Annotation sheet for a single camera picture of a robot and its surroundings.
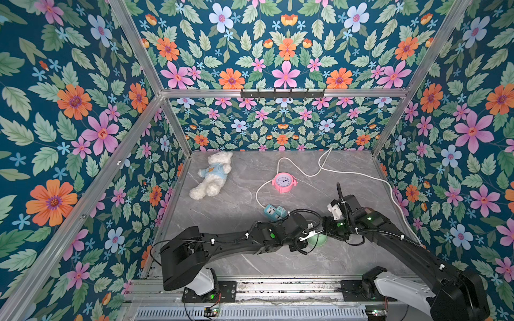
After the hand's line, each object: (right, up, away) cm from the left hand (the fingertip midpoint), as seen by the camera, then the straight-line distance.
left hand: (310, 233), depth 78 cm
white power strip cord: (+13, +27, +34) cm, 45 cm away
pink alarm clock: (-9, +19, +26) cm, 34 cm away
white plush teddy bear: (-44, +22, +23) cm, 54 cm away
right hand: (+5, +1, +2) cm, 6 cm away
